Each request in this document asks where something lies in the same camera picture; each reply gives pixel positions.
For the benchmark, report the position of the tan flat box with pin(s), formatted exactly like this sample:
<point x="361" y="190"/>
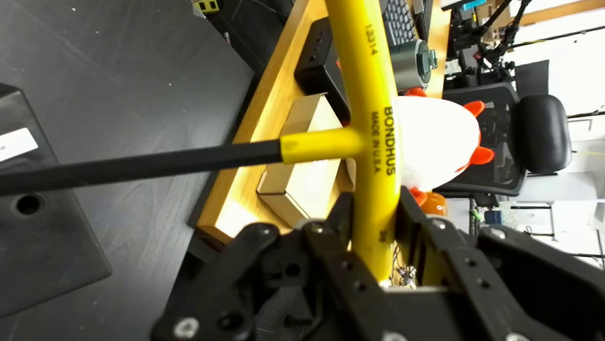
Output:
<point x="308" y="182"/>

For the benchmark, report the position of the black office chair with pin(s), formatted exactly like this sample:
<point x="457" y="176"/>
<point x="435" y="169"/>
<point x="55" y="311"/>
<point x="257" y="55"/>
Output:
<point x="529" y="138"/>

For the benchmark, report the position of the wooden desk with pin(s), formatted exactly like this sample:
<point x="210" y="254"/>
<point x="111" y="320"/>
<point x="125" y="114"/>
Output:
<point x="251" y="144"/>

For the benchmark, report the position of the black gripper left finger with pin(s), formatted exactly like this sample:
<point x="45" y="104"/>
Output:
<point x="283" y="290"/>

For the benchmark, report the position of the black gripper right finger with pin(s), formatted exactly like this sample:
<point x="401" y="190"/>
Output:
<point x="503" y="290"/>

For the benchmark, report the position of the black box red label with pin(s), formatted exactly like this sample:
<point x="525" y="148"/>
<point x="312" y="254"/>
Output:
<point x="321" y="63"/>

